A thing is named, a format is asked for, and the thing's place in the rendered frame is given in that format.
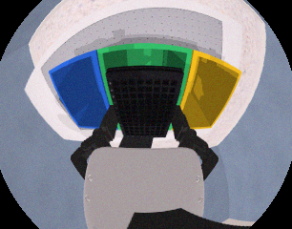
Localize yellow open-top bin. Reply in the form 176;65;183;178
180;50;241;129

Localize green open-top bin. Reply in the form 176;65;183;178
97;43;193;105

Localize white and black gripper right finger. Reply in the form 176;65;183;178
171;105;219;180

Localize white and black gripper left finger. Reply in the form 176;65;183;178
71;105;118;180

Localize blue open-top bin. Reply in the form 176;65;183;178
49;50;110;129

